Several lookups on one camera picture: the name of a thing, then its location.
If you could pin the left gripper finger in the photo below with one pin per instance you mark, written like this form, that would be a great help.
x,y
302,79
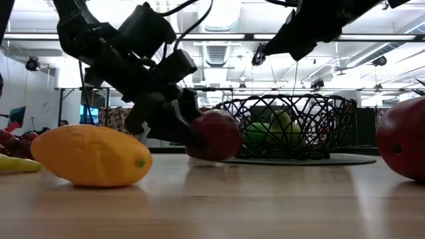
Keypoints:
x,y
141,113
172,126

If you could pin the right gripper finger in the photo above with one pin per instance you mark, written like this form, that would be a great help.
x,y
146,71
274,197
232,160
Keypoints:
x,y
303,49
289,38

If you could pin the dark red apple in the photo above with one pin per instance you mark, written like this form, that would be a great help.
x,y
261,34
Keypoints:
x,y
222,136

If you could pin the green pear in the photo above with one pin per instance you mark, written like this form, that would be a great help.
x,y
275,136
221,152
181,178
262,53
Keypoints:
x,y
282,127

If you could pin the bright green apple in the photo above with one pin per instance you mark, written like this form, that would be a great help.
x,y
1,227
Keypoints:
x,y
257,132

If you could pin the red grape bunch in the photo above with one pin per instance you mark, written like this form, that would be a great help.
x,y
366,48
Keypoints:
x,y
13,144

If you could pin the yellow banana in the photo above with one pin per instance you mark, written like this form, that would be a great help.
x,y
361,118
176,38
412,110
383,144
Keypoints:
x,y
20,165

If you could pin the red pomegranate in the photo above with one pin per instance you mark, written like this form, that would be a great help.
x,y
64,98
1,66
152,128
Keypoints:
x,y
405,139

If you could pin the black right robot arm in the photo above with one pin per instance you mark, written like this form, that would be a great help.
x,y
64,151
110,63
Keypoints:
x,y
398,3

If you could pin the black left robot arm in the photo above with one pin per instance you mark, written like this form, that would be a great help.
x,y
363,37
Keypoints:
x,y
83,36

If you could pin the brown patterned curtain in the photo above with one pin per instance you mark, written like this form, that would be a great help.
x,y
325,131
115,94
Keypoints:
x,y
113,117

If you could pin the black ceiling spotlight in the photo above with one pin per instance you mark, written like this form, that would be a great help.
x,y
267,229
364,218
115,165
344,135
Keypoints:
x,y
379,60
32,63
259,57

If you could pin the lit blue screen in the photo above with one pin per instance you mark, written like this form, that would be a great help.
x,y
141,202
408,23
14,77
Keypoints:
x,y
89,114

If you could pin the black background panel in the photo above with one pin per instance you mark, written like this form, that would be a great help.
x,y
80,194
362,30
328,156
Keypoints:
x,y
367,127

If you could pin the round grey mat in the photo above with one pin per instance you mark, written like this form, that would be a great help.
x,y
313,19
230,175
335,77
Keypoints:
x,y
348,160

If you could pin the blue tilted monitor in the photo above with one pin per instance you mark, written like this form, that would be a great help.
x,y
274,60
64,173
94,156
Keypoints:
x,y
17,116

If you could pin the red background object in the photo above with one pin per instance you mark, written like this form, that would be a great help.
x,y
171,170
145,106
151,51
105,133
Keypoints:
x,y
12,127

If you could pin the black aluminium table frame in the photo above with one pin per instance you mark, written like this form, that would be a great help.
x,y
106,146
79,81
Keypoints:
x,y
166,150

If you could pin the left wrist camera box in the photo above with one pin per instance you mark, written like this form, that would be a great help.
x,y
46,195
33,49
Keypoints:
x,y
146,31

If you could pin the silver ventilation duct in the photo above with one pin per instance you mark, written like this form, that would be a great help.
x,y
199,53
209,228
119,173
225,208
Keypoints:
x,y
216,53

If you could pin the black background station frame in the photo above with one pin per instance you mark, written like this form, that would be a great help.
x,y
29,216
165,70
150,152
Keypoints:
x,y
60,106

